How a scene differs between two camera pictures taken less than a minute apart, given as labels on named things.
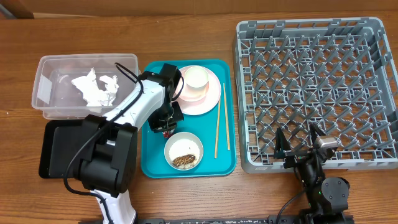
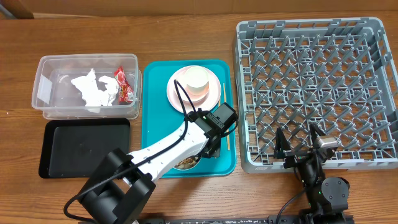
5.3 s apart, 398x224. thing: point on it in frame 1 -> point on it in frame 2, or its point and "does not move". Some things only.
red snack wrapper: x=166 y=134 -> x=125 y=95
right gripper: x=280 y=145 does not move
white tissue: x=92 y=94 does not move
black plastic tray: x=61 y=140 does not move
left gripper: x=158 y=126 -> x=215 y=150
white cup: x=196 y=81 does not move
